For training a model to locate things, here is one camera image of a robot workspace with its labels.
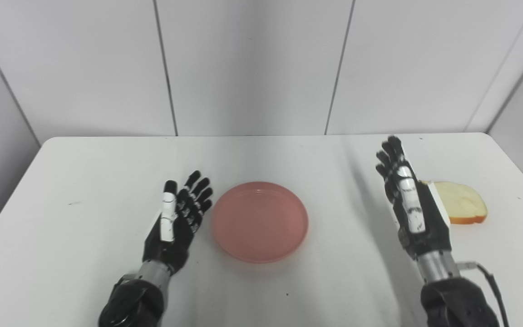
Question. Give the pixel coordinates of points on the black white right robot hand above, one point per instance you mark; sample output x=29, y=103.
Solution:
x=431, y=231

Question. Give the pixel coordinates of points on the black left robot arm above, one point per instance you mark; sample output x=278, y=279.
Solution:
x=132, y=302

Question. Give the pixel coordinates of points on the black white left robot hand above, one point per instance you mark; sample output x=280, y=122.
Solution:
x=175, y=245

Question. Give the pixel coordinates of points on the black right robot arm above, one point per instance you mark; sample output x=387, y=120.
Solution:
x=456, y=304

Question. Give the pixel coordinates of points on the slice of white bread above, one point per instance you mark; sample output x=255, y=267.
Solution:
x=463, y=202

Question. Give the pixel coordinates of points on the pink round plate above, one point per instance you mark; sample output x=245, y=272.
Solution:
x=259, y=222

